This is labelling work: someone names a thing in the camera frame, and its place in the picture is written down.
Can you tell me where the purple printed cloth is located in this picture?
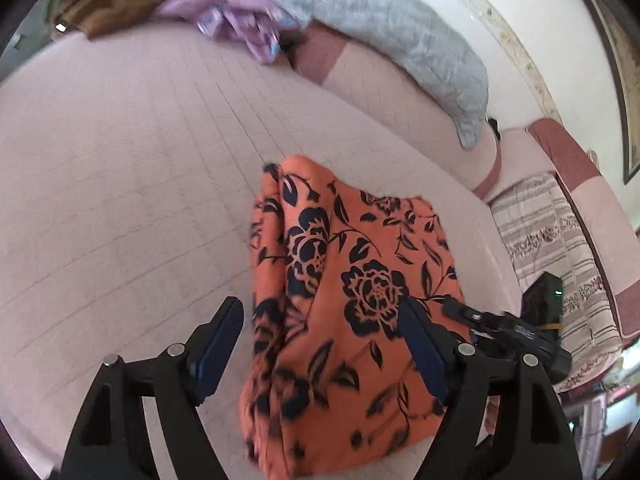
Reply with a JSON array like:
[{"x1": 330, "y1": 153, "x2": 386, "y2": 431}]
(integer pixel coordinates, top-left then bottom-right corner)
[{"x1": 155, "y1": 0, "x2": 301, "y2": 65}]

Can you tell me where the grey quilted blanket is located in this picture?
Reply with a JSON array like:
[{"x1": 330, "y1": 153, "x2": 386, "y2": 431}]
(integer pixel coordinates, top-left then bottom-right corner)
[{"x1": 267, "y1": 0, "x2": 491, "y2": 150}]

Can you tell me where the orange floral garment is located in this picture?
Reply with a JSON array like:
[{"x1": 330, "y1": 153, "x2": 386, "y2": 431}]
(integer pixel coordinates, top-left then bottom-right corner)
[{"x1": 239, "y1": 154, "x2": 473, "y2": 478}]

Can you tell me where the pink pillow with maroon bands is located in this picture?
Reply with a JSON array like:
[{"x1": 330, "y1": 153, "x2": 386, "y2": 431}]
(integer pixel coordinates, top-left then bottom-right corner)
[
  {"x1": 500, "y1": 117, "x2": 640, "y2": 348},
  {"x1": 290, "y1": 25, "x2": 503, "y2": 201}
]

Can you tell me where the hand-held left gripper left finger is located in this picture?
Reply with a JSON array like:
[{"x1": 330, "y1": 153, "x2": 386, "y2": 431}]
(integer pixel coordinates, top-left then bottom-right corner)
[{"x1": 59, "y1": 296, "x2": 246, "y2": 480}]

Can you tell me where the dark framed wall picture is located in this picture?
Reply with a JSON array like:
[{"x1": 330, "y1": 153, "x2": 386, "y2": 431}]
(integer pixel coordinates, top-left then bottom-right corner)
[{"x1": 562, "y1": 0, "x2": 640, "y2": 186}]

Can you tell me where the striped patterned pillow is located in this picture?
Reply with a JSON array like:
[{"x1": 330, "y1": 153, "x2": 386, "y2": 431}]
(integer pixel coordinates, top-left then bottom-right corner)
[{"x1": 490, "y1": 172, "x2": 626, "y2": 393}]

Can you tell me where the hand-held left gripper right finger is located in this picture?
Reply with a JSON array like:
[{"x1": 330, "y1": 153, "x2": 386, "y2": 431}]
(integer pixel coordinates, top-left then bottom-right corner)
[{"x1": 397, "y1": 297, "x2": 583, "y2": 480}]

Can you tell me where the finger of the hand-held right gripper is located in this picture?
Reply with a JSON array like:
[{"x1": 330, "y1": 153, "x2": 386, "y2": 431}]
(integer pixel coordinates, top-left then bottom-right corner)
[{"x1": 440, "y1": 296, "x2": 507, "y2": 332}]

